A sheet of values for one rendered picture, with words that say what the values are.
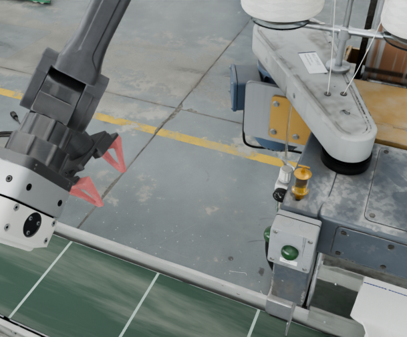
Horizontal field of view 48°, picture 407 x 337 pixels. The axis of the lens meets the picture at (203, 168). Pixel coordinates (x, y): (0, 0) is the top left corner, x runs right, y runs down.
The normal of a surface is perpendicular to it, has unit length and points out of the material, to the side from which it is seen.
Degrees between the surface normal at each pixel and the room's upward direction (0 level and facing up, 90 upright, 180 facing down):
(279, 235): 90
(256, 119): 90
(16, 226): 90
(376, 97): 0
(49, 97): 48
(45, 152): 61
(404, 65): 90
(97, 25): 78
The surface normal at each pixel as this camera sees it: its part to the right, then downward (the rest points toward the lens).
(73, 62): 0.10, 0.50
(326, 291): -0.40, 0.62
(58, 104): 0.41, -0.10
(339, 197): -0.02, -0.74
